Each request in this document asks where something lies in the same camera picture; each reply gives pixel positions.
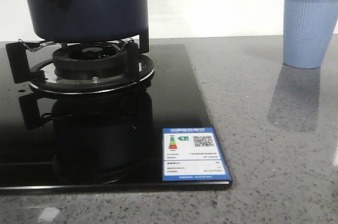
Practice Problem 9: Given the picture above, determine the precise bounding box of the black pot support grate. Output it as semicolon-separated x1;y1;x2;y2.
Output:
5;31;154;95

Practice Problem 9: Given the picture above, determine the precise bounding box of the blue energy label sticker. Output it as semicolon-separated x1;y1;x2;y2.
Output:
162;127;231;184

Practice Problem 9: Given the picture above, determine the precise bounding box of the light blue ribbed cup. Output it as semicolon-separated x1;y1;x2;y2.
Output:
283;0;337;69

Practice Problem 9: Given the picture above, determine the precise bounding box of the black round gas burner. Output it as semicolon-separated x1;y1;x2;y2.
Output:
52;43;127;80

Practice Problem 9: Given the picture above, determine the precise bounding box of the black glass gas stove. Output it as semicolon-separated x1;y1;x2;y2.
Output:
1;44;232;194

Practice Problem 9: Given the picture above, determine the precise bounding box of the dark blue cooking pot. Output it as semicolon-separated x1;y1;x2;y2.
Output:
27;0;148;43

